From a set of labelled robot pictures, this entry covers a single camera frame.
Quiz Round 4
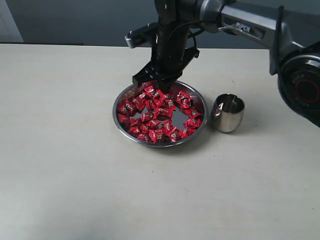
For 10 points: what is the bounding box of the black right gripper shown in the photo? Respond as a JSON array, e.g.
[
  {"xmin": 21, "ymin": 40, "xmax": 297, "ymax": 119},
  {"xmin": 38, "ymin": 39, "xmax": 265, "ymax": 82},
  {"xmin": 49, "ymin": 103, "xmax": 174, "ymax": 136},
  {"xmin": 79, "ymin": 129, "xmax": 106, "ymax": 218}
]
[{"xmin": 132, "ymin": 19, "xmax": 194, "ymax": 94}]

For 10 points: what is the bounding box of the red candy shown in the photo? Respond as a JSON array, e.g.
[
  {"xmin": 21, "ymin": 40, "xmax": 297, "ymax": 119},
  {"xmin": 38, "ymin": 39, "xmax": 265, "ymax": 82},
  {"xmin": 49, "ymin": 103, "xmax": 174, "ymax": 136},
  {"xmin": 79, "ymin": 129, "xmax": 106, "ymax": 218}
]
[
  {"xmin": 127, "ymin": 126, "xmax": 142, "ymax": 138},
  {"xmin": 148, "ymin": 129, "xmax": 164, "ymax": 143},
  {"xmin": 183, "ymin": 118, "xmax": 202, "ymax": 129},
  {"xmin": 183, "ymin": 106, "xmax": 202, "ymax": 119},
  {"xmin": 175, "ymin": 90, "xmax": 190, "ymax": 102},
  {"xmin": 155, "ymin": 107, "xmax": 173, "ymax": 118},
  {"xmin": 117, "ymin": 113, "xmax": 131, "ymax": 125},
  {"xmin": 167, "ymin": 129, "xmax": 182, "ymax": 143},
  {"xmin": 143, "ymin": 85, "xmax": 157, "ymax": 98}
]

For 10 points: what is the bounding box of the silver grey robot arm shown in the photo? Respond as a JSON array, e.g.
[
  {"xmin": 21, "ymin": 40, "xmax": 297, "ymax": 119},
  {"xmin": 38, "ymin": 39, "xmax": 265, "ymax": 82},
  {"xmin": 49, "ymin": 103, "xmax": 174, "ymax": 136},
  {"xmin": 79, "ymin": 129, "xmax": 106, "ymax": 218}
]
[{"xmin": 125, "ymin": 0, "xmax": 320, "ymax": 126}]

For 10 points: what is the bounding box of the round stainless steel plate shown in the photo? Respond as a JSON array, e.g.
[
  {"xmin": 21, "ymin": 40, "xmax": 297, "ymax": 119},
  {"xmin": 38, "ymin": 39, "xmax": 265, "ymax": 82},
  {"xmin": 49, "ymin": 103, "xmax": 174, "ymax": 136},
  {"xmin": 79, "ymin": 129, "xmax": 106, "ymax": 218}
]
[{"xmin": 112, "ymin": 81, "xmax": 209, "ymax": 148}]

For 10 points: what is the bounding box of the stainless steel cup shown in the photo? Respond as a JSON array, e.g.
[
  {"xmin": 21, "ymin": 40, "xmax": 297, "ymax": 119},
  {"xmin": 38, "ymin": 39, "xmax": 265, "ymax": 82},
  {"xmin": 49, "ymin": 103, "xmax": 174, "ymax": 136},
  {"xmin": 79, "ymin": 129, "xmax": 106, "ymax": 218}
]
[{"xmin": 211, "ymin": 93, "xmax": 246, "ymax": 133}]

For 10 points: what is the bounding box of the black cable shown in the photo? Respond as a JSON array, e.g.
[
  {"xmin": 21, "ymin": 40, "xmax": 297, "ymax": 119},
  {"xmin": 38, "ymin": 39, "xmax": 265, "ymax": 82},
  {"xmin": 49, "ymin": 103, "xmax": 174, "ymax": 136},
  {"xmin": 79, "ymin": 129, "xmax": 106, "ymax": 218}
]
[{"xmin": 154, "ymin": 19, "xmax": 221, "ymax": 51}]

